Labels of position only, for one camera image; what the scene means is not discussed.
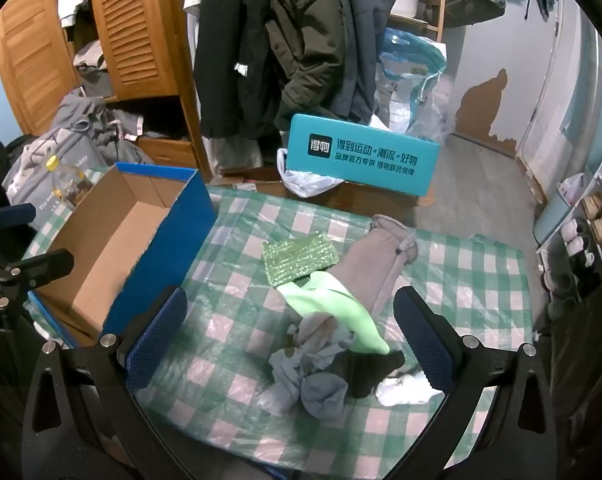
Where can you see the grey fleece pants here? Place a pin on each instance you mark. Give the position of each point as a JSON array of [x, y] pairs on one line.
[[366, 270]]

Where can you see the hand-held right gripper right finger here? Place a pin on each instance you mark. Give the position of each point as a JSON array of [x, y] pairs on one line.
[[423, 345]]

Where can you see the white basin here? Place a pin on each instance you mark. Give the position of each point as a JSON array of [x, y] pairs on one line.
[[406, 5]]

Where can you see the white sock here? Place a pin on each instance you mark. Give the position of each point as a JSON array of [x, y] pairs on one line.
[[401, 392]]

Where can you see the spotted pale cloth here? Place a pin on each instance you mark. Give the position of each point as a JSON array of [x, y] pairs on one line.
[[286, 365]]

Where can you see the green checkered tablecloth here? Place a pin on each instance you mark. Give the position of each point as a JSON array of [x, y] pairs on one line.
[[471, 280]]

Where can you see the dark grey jacket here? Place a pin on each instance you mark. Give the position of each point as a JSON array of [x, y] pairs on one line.
[[366, 35]]

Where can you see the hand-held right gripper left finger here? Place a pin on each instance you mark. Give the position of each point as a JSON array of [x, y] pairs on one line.
[[156, 340]]

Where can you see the yellow capped bottle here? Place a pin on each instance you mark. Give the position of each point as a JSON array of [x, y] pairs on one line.
[[68, 185]]

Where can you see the green glitter cloth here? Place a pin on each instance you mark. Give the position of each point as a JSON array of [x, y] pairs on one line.
[[296, 260]]

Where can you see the black coat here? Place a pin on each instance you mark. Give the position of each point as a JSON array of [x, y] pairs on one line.
[[231, 60]]

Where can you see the grey clothes pile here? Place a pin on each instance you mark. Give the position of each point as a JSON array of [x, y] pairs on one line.
[[91, 70]]

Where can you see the white plastic bag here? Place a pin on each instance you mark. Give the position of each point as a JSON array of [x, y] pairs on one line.
[[306, 182]]

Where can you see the clear plastic bag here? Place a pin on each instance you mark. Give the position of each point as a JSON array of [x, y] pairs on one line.
[[411, 95]]

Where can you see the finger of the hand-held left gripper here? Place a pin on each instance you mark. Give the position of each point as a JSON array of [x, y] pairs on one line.
[[36, 266], [12, 213]]

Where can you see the white shoe rack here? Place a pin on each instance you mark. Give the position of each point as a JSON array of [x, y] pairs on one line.
[[601, 180]]

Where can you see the blue cardboard box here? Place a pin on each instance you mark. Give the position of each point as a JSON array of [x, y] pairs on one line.
[[106, 240]]

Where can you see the wooden shelf rack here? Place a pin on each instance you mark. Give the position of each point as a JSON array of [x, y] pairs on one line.
[[441, 0]]

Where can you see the black sock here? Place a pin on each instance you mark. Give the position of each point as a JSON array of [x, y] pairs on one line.
[[366, 375]]

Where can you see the blue grey sock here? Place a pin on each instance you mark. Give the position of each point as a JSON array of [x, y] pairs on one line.
[[323, 397]]

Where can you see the white shoe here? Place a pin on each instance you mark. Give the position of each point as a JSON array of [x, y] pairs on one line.
[[572, 230], [580, 254]]

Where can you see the grey hoodie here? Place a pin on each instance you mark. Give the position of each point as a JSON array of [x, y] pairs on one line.
[[81, 110]]

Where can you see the teal box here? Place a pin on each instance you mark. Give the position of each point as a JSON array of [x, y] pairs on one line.
[[361, 155]]

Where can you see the grey tote bag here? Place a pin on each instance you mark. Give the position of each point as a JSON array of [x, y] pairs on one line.
[[36, 170]]

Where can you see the wooden wardrobe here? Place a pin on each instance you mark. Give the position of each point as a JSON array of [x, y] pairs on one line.
[[131, 25]]

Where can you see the olive green jacket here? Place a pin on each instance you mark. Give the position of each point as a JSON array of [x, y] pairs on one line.
[[306, 35]]

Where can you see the light green cloth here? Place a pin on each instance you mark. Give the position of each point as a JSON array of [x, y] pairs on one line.
[[351, 315]]

